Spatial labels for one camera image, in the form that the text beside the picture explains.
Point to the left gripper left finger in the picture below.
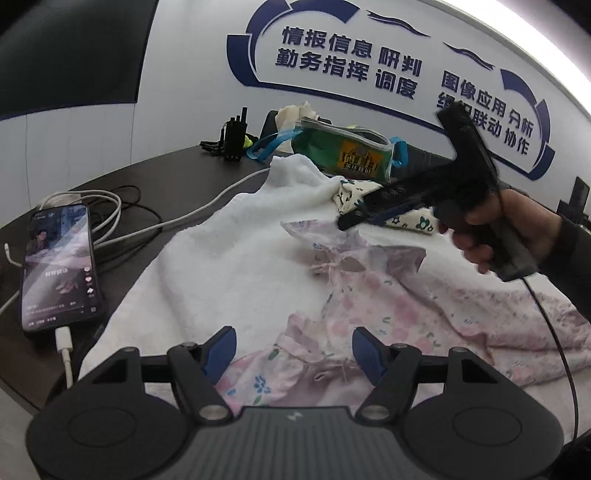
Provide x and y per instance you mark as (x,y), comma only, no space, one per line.
(196,369)

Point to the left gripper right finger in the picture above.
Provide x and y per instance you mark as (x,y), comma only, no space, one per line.
(391,370)

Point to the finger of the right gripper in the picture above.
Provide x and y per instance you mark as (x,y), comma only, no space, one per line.
(415,217)
(361,215)

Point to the pink floral garment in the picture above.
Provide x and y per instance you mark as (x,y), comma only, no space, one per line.
(530,339)

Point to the right hand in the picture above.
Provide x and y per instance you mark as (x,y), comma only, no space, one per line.
(509,233)

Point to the folded cream floral cloth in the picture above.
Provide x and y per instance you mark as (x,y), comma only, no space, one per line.
(374,196)

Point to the white towel blanket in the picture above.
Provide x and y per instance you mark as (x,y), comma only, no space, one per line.
(241,268)

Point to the black walkie talkie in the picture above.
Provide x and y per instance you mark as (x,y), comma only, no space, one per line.
(231,143)

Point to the smartphone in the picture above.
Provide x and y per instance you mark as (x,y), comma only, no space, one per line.
(59,285)

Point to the black wall screen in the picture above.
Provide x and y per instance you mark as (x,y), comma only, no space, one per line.
(64,54)

